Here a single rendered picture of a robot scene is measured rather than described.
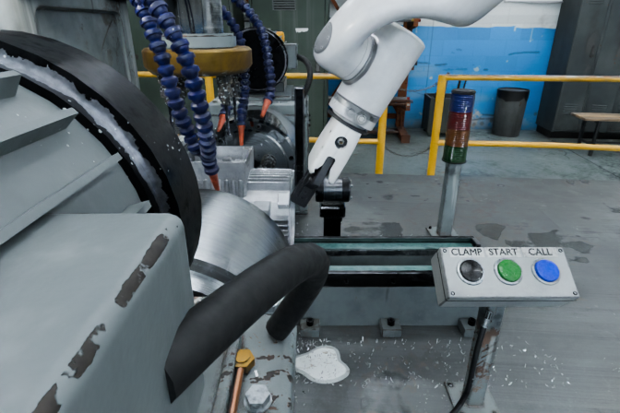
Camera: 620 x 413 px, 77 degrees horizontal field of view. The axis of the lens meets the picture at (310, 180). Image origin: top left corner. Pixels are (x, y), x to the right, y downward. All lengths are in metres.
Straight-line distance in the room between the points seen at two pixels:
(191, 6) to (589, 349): 0.93
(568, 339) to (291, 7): 3.28
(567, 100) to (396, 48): 5.37
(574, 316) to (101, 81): 0.97
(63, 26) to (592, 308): 1.14
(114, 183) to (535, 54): 6.07
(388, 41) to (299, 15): 3.13
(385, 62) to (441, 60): 5.18
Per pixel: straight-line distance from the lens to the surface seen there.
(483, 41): 5.91
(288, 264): 0.16
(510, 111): 5.72
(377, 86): 0.61
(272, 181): 0.73
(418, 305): 0.84
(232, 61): 0.65
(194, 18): 0.68
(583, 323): 1.02
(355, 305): 0.82
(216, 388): 0.26
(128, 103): 0.20
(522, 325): 0.95
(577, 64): 5.89
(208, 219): 0.47
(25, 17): 0.66
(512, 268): 0.59
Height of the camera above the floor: 1.37
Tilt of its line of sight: 22 degrees down
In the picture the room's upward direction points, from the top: straight up
